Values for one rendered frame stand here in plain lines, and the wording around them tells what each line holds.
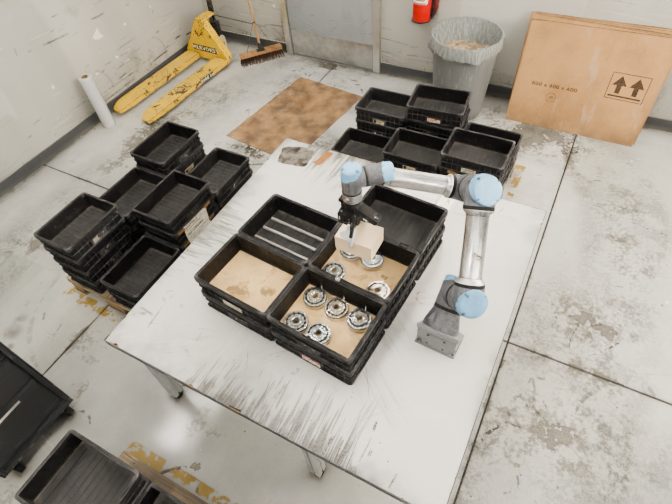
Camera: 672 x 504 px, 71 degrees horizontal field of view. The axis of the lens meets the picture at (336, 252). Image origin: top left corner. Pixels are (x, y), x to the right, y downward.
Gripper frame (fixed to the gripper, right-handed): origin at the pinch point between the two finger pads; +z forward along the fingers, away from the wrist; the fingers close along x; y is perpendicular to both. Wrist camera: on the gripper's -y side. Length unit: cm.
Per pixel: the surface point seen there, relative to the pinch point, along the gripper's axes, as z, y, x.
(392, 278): 26.8, -13.4, -4.2
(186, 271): 39, 85, 26
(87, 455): 60, 77, 113
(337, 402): 40, -14, 52
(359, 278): 26.7, -0.1, 1.9
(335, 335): 26.7, -3.6, 32.0
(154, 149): 60, 193, -62
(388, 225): 27.0, 0.9, -32.8
